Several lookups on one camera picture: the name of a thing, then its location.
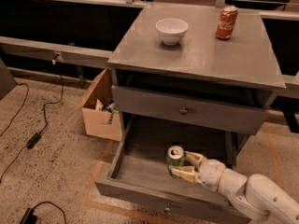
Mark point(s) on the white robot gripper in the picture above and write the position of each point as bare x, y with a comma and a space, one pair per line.
211, 173

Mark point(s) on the green soda can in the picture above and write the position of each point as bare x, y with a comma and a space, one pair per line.
175, 158

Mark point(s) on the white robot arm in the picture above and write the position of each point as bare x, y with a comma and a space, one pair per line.
256, 197

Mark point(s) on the open grey lower drawer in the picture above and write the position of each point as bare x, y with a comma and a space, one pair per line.
139, 174

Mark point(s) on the closed grey drawer brass knob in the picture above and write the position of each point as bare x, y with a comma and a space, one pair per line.
199, 112

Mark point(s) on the grey wooden drawer cabinet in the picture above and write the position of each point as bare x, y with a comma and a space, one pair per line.
195, 88

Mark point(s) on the red cola can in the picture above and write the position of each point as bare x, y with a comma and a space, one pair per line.
226, 22

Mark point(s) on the open cardboard box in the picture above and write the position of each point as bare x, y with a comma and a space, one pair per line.
99, 89

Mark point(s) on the items inside cardboard box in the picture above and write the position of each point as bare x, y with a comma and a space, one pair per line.
107, 111

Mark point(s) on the white ceramic bowl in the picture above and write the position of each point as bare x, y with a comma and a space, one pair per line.
171, 30

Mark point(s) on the black power adapter with cable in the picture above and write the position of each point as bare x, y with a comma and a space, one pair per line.
24, 124

